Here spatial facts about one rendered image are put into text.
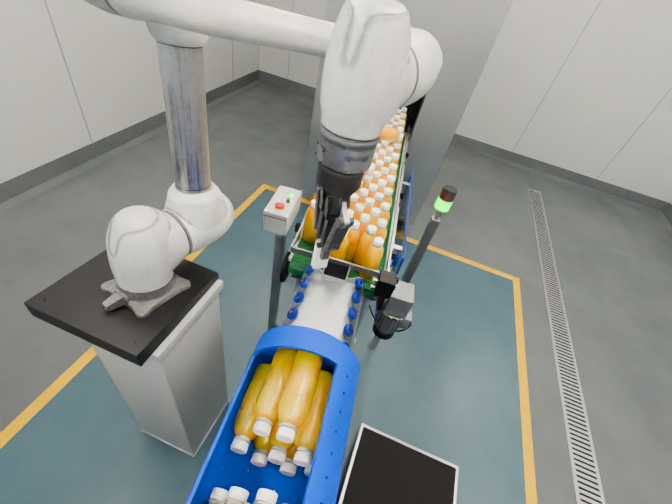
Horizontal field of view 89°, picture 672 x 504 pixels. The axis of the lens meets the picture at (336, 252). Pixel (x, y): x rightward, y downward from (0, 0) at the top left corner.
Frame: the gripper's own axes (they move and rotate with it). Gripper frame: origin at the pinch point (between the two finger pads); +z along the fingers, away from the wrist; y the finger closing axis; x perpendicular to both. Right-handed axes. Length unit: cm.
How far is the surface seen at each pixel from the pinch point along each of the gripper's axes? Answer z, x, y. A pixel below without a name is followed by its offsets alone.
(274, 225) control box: 43, 8, -60
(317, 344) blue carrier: 24.7, 1.4, 5.8
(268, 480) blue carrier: 53, -13, 23
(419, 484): 132, 62, 31
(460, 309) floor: 144, 162, -60
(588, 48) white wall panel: -10, 408, -256
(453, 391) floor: 146, 117, -6
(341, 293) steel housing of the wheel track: 54, 28, -29
